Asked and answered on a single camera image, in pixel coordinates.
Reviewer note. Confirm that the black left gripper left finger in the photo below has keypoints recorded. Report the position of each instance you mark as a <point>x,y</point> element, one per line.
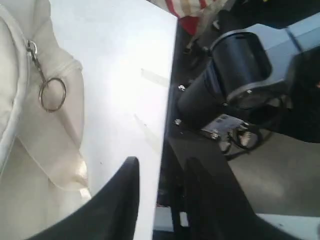
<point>110,215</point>

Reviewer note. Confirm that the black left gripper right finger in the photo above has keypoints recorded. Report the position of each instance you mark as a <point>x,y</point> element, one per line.
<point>216,207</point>

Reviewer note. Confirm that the beige fabric duffel bag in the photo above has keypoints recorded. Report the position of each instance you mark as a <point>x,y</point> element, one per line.
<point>43,176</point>

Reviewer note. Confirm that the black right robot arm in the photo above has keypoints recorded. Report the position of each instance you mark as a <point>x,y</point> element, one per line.
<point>258,81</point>

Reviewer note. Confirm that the red striped cloth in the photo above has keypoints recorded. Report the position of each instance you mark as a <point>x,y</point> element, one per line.
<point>188,12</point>

